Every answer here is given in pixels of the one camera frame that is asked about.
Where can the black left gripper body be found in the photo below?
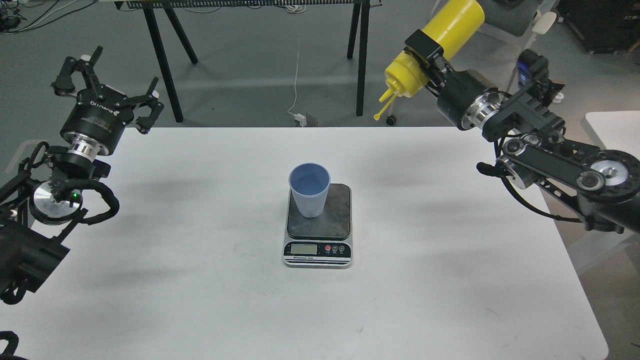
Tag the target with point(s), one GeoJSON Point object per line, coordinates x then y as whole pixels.
{"type": "Point", "coordinates": [98, 119]}

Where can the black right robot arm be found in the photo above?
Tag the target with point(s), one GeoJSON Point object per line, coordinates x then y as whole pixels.
{"type": "Point", "coordinates": [600, 186]}

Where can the black trestle table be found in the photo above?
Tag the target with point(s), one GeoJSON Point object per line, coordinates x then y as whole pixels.
{"type": "Point", "coordinates": [258, 33]}

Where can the black cabinet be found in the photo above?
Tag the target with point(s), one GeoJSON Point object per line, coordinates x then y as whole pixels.
{"type": "Point", "coordinates": [602, 26]}

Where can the grey office chair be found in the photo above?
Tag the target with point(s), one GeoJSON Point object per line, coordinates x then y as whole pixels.
{"type": "Point", "coordinates": [514, 17]}

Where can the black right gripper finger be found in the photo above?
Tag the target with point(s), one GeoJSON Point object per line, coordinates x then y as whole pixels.
{"type": "Point", "coordinates": [424, 50]}
{"type": "Point", "coordinates": [436, 72]}

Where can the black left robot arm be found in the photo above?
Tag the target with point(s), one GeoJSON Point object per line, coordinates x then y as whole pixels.
{"type": "Point", "coordinates": [58, 187]}

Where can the white side table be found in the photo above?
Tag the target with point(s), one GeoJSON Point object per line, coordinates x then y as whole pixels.
{"type": "Point", "coordinates": [614, 130]}

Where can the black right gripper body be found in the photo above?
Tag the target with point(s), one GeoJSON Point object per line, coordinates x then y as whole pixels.
{"type": "Point", "coordinates": [466, 98]}

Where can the small white spool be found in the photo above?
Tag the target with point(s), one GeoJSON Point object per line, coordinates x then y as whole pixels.
{"type": "Point", "coordinates": [558, 97]}

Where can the yellow squeeze bottle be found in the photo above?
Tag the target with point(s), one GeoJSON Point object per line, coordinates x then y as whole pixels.
{"type": "Point", "coordinates": [451, 27]}

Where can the blue ribbed plastic cup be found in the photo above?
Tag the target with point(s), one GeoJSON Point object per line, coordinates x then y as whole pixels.
{"type": "Point", "coordinates": [309, 184]}

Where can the digital kitchen scale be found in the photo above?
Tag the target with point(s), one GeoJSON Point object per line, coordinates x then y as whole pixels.
{"type": "Point", "coordinates": [325, 241]}

